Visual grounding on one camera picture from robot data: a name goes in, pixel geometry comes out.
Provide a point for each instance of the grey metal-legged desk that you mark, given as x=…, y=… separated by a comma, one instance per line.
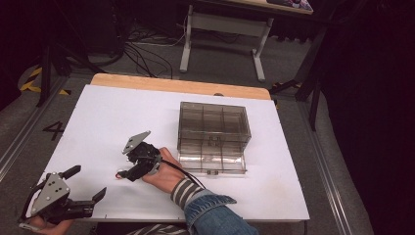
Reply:
x=225, y=24

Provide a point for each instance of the person's right hand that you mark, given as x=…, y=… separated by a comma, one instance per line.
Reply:
x=166, y=176

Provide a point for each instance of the person's striped clothing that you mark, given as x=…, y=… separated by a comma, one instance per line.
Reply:
x=156, y=230

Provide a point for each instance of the black metal stand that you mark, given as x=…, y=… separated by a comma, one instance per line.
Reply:
x=313, y=81
x=47, y=75

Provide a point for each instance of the smoky clear drawer box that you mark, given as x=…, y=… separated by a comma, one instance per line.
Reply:
x=212, y=112

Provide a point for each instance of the wooden table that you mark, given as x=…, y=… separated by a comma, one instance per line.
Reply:
x=163, y=84

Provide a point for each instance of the person's left hand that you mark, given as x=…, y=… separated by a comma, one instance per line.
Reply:
x=49, y=228

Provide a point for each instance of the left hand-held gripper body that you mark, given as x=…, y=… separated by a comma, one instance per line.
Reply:
x=52, y=194

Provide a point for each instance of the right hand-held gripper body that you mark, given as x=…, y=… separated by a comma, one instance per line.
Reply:
x=143, y=156

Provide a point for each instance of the white table cover sheet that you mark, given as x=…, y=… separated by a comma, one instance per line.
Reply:
x=114, y=114

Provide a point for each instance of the dark patterned pad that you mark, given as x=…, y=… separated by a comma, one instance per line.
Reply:
x=293, y=4

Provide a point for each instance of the aluminium floor rail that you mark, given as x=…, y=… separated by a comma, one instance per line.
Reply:
x=23, y=133
x=326, y=169

